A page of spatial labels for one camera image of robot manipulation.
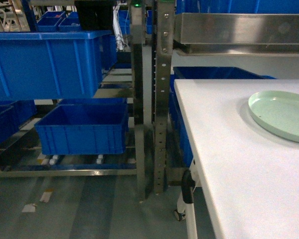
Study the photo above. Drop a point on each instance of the light green round plate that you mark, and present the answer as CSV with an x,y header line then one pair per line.
x,y
276,112

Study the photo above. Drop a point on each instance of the steel rack upright post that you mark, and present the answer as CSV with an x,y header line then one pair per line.
x,y
163,23

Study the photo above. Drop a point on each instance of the blue bin lower shelf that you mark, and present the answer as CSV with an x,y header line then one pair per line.
x,y
90,126

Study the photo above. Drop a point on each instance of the large blue bin upper shelf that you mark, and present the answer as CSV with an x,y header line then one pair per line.
x,y
50,65

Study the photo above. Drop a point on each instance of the stainless steel shelf rail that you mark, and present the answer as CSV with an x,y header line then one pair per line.
x,y
237,34

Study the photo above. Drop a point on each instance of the white table leg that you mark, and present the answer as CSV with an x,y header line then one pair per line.
x,y
186,211

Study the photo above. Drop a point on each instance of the black table crank handle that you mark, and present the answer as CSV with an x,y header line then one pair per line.
x,y
187,187

